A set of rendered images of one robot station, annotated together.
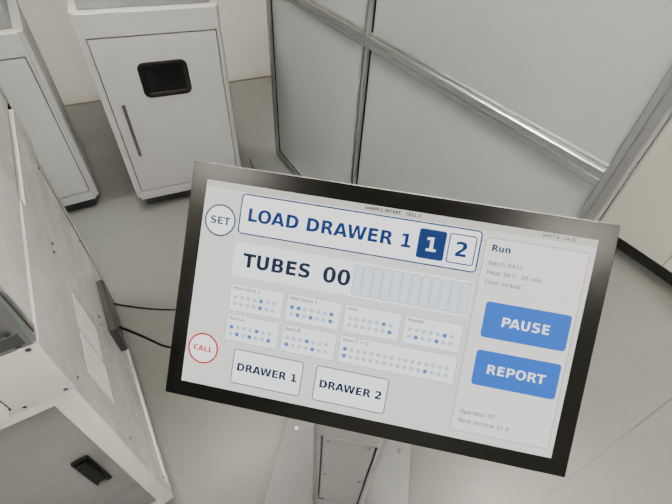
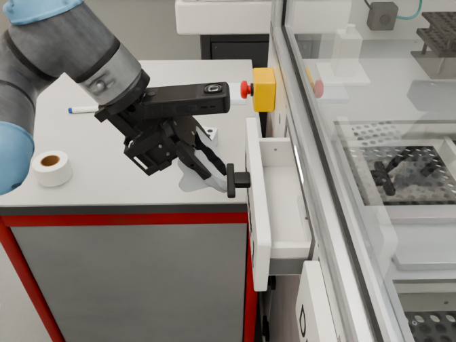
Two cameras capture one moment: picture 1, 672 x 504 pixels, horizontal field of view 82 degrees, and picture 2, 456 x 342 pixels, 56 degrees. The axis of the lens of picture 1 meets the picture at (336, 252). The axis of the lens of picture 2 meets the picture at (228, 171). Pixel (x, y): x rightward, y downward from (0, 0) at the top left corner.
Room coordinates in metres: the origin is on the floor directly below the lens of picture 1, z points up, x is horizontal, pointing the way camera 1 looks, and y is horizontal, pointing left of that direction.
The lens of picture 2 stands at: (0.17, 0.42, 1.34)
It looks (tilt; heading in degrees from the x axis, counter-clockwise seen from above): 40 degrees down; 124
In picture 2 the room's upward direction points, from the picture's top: straight up
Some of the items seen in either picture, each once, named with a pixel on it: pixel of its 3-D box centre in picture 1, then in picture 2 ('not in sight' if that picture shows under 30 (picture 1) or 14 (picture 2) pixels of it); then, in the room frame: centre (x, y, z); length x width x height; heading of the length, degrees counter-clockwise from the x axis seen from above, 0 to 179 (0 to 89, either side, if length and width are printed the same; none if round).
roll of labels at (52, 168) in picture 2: not in sight; (52, 168); (-0.50, 0.77, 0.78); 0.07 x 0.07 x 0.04
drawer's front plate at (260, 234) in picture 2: not in sight; (254, 195); (-0.07, 0.85, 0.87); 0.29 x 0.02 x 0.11; 125
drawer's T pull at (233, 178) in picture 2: not in sight; (238, 180); (-0.09, 0.84, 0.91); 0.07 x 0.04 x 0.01; 125
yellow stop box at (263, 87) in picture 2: not in sight; (262, 89); (-0.23, 1.14, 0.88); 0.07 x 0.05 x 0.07; 125
